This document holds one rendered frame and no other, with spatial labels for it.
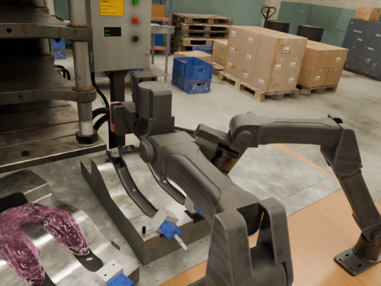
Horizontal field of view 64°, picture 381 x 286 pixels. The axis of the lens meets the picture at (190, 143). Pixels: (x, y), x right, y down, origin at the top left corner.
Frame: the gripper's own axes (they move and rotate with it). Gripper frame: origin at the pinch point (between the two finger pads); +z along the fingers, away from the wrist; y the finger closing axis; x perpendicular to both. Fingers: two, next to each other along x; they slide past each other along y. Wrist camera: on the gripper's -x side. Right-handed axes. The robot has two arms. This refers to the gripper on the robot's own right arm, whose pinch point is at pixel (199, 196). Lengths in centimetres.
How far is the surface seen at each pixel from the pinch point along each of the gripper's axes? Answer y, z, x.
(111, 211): 17.0, 19.0, -11.7
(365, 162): -281, 72, -29
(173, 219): 9.2, 2.8, 3.4
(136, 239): 17.5, 10.0, 2.6
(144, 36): -23, 1, -90
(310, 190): -54, 5, 7
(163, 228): 13.0, 3.3, 4.9
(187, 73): -229, 144, -275
